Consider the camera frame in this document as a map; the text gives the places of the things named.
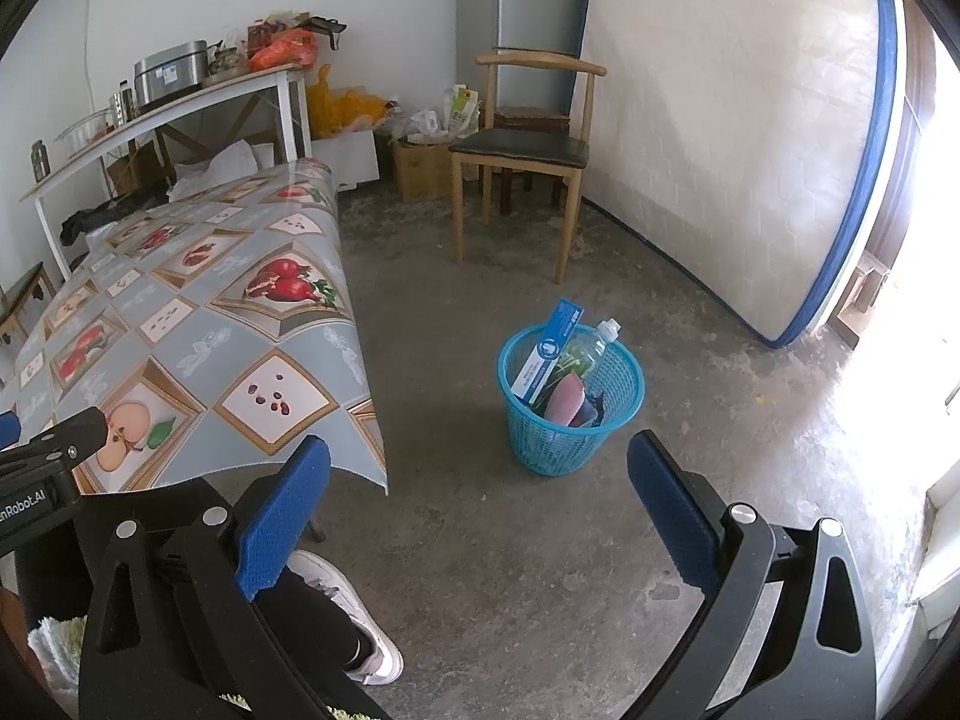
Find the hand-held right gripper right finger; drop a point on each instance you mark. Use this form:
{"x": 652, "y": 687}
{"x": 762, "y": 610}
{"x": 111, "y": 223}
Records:
{"x": 675, "y": 510}

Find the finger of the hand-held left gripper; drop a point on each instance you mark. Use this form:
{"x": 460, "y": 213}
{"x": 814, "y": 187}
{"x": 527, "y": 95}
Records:
{"x": 71, "y": 446}
{"x": 7, "y": 431}

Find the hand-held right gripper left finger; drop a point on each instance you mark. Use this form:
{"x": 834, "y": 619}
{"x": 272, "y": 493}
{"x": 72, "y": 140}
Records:
{"x": 281, "y": 517}

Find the blue plastic mesh basket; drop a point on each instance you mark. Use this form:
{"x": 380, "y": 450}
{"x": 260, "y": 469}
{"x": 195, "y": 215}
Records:
{"x": 555, "y": 442}

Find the white sneaker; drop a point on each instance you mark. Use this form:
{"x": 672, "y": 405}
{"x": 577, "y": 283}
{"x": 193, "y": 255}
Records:
{"x": 337, "y": 600}

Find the person's leg in black trousers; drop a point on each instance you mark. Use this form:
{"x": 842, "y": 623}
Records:
{"x": 307, "y": 630}

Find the dark blue wrapper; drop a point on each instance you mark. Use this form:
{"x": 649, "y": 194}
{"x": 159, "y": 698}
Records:
{"x": 592, "y": 411}

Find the black side table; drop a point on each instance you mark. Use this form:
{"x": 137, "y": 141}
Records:
{"x": 26, "y": 289}

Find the pink wrapper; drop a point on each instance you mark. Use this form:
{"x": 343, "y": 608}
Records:
{"x": 564, "y": 401}

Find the clear plastic bottle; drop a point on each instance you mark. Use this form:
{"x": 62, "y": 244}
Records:
{"x": 589, "y": 349}

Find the blue white long box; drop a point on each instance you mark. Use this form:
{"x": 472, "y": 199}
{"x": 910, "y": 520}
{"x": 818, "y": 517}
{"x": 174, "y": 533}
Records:
{"x": 547, "y": 352}

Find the black cloth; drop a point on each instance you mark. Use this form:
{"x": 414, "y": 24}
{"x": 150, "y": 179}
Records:
{"x": 97, "y": 217}

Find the white appliance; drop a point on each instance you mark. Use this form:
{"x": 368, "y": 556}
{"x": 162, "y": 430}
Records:
{"x": 941, "y": 555}

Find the dark jar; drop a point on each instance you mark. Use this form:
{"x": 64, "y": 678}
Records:
{"x": 40, "y": 161}

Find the cardboard box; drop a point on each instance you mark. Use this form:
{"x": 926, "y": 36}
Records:
{"x": 131, "y": 169}
{"x": 420, "y": 172}

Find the clear glass bowl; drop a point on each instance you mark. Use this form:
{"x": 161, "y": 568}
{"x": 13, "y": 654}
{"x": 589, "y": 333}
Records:
{"x": 82, "y": 131}

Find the translucent plastic bag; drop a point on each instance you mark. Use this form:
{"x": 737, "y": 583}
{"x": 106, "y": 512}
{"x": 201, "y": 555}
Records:
{"x": 225, "y": 161}

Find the steel tumbler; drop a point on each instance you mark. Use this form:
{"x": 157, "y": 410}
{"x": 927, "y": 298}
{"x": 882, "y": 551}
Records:
{"x": 122, "y": 105}

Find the steel rice cooker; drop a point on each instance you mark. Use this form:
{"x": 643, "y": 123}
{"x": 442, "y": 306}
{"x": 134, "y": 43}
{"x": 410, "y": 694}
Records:
{"x": 169, "y": 75}

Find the white mattress with blue edge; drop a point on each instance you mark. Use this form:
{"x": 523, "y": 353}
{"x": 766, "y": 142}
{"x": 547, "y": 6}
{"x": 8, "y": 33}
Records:
{"x": 735, "y": 127}

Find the wooden chair with dark seat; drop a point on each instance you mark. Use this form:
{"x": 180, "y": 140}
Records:
{"x": 517, "y": 146}

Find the yellow plastic bag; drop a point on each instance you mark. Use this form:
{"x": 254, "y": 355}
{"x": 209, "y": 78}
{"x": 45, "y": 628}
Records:
{"x": 337, "y": 109}

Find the brown wooden stool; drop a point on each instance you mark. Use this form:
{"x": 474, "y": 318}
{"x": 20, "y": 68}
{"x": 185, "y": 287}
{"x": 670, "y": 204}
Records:
{"x": 532, "y": 120}

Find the metal kettle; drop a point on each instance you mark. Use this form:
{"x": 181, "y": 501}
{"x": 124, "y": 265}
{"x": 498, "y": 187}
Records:
{"x": 225, "y": 60}

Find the white plastic bag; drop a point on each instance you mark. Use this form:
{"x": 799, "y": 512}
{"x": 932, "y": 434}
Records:
{"x": 424, "y": 122}

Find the white green carton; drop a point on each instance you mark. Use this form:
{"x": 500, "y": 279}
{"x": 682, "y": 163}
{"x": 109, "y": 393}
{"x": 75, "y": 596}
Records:
{"x": 463, "y": 109}

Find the orange plastic bag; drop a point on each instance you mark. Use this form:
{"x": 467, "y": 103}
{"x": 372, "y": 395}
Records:
{"x": 285, "y": 51}

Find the white frame table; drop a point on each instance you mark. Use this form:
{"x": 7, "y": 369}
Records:
{"x": 287, "y": 120}

